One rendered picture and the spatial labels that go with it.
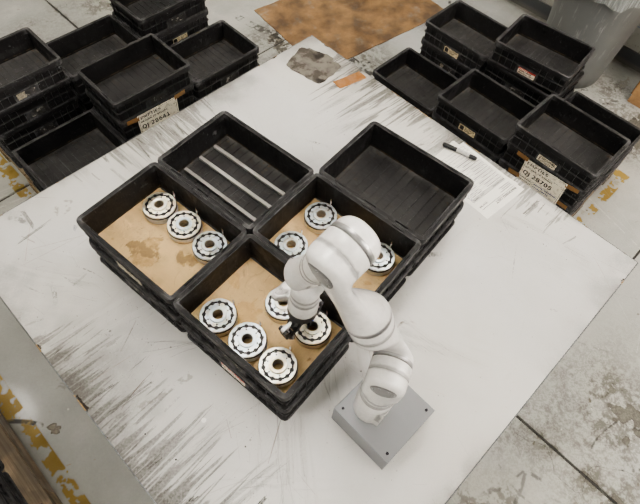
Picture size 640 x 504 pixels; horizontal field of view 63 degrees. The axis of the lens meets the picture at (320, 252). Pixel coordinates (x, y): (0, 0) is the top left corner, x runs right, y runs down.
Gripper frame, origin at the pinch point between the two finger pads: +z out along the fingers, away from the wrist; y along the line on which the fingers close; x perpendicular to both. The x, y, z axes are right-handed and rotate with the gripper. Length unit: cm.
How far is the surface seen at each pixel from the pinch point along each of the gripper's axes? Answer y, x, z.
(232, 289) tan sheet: -4.5, 23.1, 6.0
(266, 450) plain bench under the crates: -24.6, -15.3, 18.0
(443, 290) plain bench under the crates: 49, -17, 16
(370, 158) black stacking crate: 62, 31, 5
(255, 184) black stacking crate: 25, 48, 6
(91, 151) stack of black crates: 9, 148, 67
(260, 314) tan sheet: -3.6, 11.7, 5.5
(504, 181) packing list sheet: 101, -3, 15
